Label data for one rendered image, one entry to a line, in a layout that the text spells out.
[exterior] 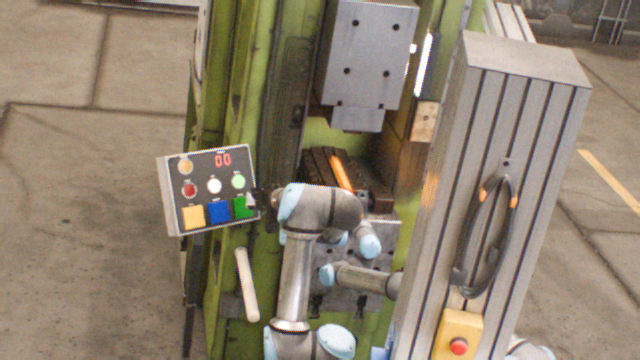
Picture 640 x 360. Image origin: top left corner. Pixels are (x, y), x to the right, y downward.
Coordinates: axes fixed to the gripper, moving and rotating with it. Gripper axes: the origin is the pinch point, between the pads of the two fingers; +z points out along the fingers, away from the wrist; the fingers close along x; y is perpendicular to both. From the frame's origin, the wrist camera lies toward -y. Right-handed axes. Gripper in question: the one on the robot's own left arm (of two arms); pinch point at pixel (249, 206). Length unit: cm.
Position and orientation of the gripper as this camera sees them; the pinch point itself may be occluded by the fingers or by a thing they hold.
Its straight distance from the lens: 305.1
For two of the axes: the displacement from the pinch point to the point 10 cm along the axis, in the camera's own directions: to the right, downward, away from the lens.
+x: -8.0, 1.6, -5.8
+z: -5.8, 0.5, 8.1
